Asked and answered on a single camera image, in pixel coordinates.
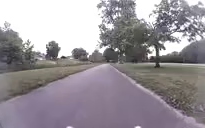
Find grass strip with bare patches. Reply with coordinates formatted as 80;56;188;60
0;63;101;107

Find tree with thin trunk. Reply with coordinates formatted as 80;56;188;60
146;0;205;69

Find pale road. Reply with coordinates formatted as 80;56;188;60
149;62;205;68

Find grey asphalt path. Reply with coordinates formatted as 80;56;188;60
0;63;205;128

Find row of trees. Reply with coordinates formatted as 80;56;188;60
0;13;91;73

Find tall tree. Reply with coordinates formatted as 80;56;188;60
96;0;152;64

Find distant wood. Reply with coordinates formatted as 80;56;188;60
149;36;205;64

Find wide grass lawn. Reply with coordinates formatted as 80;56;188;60
110;62;205;128

